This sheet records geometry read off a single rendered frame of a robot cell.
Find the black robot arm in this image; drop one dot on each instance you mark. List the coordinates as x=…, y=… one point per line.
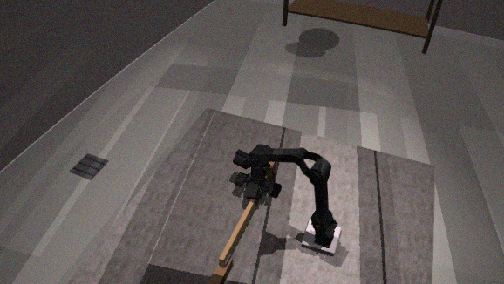
x=322, y=220

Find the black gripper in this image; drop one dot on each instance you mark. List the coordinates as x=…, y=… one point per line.
x=272, y=191

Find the brown wooden rail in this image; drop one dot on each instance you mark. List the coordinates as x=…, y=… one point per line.
x=239, y=229

